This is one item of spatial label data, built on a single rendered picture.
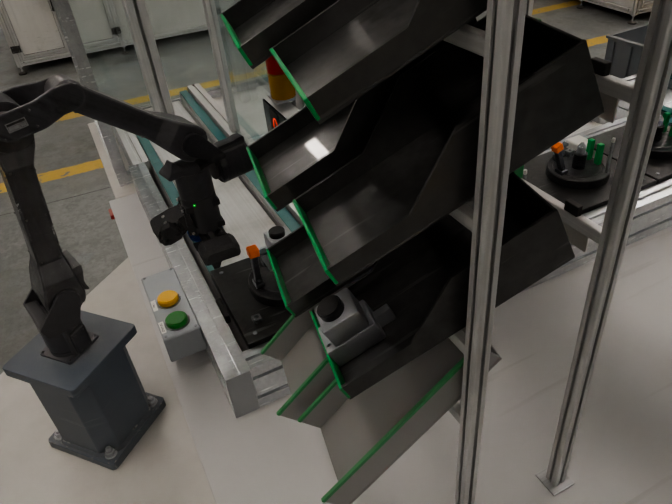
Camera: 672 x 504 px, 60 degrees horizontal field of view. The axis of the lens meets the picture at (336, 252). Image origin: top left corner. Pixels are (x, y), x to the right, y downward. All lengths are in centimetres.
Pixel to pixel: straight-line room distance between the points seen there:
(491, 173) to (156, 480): 76
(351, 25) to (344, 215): 18
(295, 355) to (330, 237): 39
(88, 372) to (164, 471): 22
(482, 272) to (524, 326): 67
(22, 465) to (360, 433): 61
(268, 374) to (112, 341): 26
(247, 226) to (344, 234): 87
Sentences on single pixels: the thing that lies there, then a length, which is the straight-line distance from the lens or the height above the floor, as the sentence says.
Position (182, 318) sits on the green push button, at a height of 97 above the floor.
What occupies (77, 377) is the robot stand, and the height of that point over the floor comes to 106.
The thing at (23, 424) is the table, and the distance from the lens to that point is 124.
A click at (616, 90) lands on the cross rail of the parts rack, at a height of 146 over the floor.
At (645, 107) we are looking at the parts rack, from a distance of 60.
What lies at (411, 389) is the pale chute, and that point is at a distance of 77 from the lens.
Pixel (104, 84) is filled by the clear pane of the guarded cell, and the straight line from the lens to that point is 230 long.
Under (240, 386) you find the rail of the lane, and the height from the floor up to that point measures 93.
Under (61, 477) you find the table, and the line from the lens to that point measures 113.
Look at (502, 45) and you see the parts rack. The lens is 45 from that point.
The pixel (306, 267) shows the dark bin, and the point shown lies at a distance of 79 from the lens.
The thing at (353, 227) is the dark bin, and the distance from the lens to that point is 58.
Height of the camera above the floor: 169
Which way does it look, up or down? 37 degrees down
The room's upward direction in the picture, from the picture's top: 6 degrees counter-clockwise
